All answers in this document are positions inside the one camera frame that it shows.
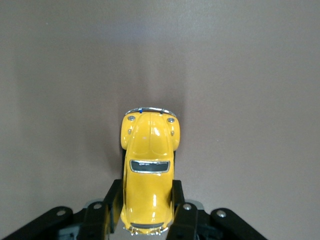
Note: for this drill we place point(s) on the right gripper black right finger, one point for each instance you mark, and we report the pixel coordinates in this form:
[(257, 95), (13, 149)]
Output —
[(185, 222)]

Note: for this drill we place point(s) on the yellow beetle toy car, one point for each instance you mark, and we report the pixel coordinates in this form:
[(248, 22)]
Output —
[(147, 195)]

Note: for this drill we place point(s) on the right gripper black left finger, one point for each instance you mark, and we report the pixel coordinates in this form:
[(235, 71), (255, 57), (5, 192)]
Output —
[(95, 222)]

